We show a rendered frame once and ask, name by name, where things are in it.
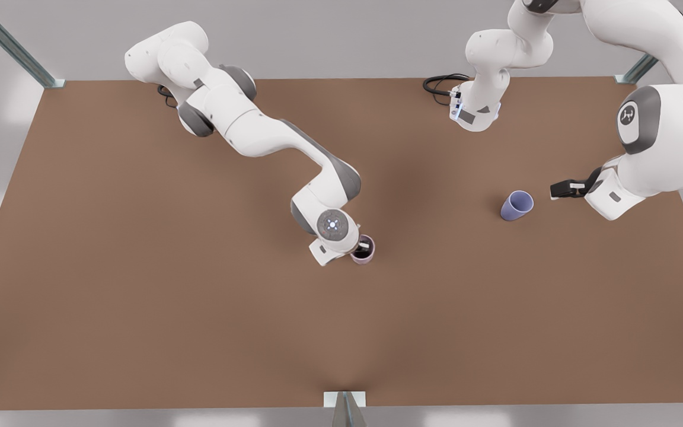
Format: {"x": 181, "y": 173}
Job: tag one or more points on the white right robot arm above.
{"x": 246, "y": 127}

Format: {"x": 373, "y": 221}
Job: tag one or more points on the silver frame post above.
{"x": 346, "y": 406}
{"x": 9, "y": 44}
{"x": 653, "y": 56}

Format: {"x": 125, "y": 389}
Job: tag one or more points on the pink cup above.
{"x": 369, "y": 256}

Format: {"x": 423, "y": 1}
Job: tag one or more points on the purple cup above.
{"x": 516, "y": 206}

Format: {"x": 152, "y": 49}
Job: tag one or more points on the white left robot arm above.
{"x": 661, "y": 136}

